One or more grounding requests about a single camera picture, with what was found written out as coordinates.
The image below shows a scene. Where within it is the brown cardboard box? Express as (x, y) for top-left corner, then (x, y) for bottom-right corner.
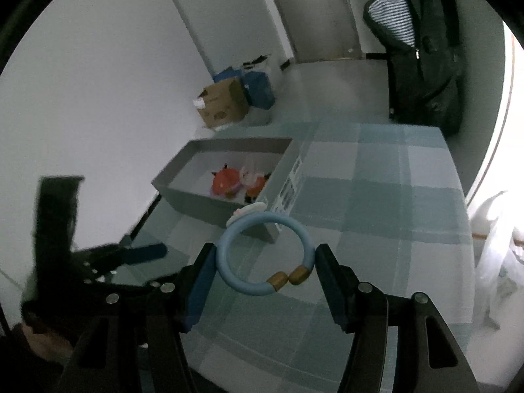
(193, 77), (250, 128)

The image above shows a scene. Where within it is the orange plush hair accessory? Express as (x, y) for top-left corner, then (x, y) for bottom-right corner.
(211, 163), (241, 198)

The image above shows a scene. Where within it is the person's left hand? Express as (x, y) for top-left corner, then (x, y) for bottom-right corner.
(22, 325), (77, 358)

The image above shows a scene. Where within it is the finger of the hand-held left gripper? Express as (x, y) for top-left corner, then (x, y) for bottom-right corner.
(97, 274), (164, 292)
(88, 243), (169, 269)

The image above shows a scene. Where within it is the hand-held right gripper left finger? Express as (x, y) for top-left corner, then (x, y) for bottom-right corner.
(59, 243), (217, 393)

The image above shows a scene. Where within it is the light blue hair ring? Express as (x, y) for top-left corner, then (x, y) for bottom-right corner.
(215, 202), (317, 296)

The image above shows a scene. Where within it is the blue bag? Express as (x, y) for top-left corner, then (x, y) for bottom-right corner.
(214, 67), (243, 84)

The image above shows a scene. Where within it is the white plastic bag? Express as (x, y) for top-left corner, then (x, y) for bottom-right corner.
(241, 54), (283, 91)

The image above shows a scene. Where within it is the grey door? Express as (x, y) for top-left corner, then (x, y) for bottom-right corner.
(262, 0), (365, 62)

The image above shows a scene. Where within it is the blue box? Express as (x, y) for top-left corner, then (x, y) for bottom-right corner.
(243, 71), (275, 109)

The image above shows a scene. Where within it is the plaid tablecloth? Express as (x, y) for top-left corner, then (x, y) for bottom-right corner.
(123, 121), (477, 389)

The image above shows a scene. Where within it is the grey cardboard box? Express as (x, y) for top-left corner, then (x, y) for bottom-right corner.
(151, 138), (306, 240)

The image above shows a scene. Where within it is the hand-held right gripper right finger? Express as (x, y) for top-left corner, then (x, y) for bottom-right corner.
(314, 244), (479, 393)

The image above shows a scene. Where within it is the translucent plastic bag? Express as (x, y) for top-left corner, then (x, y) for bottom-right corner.
(471, 192), (524, 330)

